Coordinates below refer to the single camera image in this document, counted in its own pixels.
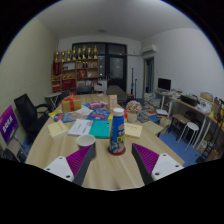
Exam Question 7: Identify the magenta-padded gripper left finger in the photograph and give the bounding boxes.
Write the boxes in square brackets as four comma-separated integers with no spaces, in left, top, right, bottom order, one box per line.
[43,142,97,187]

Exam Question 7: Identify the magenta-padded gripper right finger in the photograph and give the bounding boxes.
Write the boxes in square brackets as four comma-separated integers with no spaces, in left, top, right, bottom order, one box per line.
[131,142,185,186]

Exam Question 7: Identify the yellow envelope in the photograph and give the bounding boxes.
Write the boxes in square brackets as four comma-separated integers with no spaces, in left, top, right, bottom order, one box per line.
[47,120,70,140]
[123,121,144,139]

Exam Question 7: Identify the dark cup white rim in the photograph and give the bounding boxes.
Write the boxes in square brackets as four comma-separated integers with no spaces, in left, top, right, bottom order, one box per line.
[75,133,97,150]

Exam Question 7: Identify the white paper sheet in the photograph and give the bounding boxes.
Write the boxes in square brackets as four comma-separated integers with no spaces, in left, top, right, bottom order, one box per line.
[67,118,94,137]

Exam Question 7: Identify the white round stool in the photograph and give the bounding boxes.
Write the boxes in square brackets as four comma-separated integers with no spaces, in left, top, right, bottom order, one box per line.
[178,121,200,151]

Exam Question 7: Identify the wooden stool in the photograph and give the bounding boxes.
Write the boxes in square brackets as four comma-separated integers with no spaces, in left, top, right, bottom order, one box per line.
[168,113,191,138]

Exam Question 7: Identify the blue patterned book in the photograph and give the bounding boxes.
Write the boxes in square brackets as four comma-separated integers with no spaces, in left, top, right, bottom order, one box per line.
[53,112,78,123]

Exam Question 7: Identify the flat round red coaster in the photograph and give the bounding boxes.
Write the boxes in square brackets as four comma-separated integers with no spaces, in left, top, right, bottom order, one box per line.
[107,145,127,157]

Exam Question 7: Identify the teal book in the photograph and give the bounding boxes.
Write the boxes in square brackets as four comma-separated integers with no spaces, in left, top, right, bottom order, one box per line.
[88,119,112,139]

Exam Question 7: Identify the blue drink bottle white cap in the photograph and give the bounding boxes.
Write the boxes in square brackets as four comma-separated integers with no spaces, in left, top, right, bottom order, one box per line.
[109,107,127,155]

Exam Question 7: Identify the black office chair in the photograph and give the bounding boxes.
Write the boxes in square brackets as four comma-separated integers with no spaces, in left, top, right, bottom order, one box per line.
[76,85,93,96]
[13,93,53,142]

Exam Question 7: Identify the yellow gift box red ribbon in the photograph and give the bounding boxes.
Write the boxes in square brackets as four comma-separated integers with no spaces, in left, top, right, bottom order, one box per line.
[61,93,83,113]

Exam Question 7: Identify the pile of books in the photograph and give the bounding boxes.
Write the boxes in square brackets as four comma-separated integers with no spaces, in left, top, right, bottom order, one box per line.
[138,93,163,124]

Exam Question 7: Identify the pink flowers in white pot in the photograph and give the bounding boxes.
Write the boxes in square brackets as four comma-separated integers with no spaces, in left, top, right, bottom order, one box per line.
[125,99,143,123]

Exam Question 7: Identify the long wooden side desk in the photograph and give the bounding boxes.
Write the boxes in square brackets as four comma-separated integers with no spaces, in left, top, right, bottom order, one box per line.
[154,89,224,158]

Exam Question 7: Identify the purple sign board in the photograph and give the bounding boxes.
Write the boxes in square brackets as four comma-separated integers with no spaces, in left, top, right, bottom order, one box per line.
[0,105,20,145]

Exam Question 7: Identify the small white round table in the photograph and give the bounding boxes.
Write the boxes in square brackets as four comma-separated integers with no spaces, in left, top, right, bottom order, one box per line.
[44,92,63,108]

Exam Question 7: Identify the pink packet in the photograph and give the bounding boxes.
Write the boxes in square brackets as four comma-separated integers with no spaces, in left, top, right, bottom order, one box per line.
[87,101,108,110]

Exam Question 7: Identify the black computer monitor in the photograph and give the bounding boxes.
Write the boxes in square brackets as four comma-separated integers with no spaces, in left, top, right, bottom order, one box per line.
[157,77,172,92]

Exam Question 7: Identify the small tan carton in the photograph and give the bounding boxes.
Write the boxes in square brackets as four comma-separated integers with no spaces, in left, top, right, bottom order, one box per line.
[107,94,119,111]

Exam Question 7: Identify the grey chair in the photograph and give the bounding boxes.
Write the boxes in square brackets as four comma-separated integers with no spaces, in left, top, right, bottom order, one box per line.
[105,84,129,103]

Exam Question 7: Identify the wooden shelf unit with trophies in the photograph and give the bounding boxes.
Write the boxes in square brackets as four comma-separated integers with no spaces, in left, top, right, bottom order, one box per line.
[50,44,100,94]

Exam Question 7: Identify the white air conditioner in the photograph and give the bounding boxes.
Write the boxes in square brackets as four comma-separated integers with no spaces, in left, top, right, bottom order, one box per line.
[141,44,158,56]

